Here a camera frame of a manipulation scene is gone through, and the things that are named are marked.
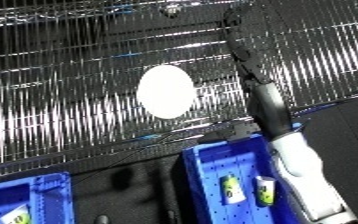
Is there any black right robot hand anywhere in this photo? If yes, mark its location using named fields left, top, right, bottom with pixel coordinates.
left=198, top=6, right=295, bottom=144

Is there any green-banded white paper cup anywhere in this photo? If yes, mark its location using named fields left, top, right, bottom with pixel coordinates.
left=218, top=173, right=249, bottom=205
left=253, top=175, right=279, bottom=207
left=134, top=64, right=197, bottom=120
left=0, top=203, right=34, bottom=224

